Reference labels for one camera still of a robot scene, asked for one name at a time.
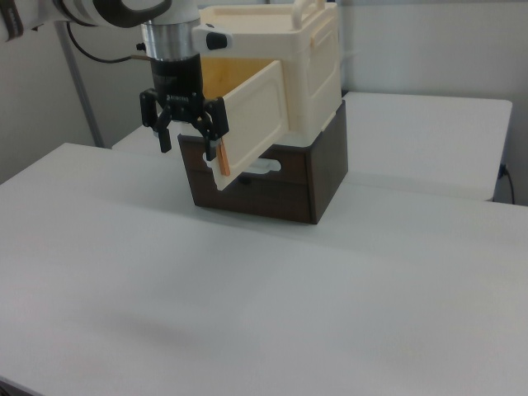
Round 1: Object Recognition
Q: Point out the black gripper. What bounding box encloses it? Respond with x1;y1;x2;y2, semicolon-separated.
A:
139;54;230;163

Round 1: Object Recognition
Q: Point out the cream cabinet door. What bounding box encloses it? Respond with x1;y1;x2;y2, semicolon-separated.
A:
209;59;290;193

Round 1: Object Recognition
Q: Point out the cream plastic cabinet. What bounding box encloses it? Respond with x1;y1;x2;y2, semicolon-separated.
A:
196;0;342;140

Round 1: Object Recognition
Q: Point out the dark brown drawer unit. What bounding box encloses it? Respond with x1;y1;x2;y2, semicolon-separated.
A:
177;98;350;226

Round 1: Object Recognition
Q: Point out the white drawer handle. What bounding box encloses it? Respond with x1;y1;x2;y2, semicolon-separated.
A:
203;151;282;174

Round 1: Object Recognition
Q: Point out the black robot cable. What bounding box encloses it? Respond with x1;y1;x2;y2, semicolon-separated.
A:
65;21;144;65

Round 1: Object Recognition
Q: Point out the black table cable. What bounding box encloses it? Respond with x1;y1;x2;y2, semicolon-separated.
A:
497;163;516;204

